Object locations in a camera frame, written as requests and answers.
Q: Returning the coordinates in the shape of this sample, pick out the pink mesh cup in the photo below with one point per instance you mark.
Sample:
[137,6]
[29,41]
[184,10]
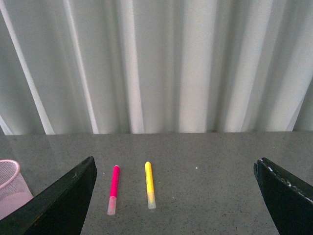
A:
[14,191]

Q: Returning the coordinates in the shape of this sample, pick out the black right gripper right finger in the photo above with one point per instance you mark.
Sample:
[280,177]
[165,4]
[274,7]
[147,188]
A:
[288,199]

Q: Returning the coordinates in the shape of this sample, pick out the yellow highlighter pen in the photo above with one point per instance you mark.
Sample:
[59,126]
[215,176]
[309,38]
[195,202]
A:
[150,186]

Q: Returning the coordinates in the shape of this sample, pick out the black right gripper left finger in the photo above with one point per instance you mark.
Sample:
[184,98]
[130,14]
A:
[60,209]

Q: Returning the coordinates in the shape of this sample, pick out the white pleated curtain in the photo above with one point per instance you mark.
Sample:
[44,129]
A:
[155,66]

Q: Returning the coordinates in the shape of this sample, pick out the pink highlighter pen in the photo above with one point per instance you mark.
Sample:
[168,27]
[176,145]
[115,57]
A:
[114,191]

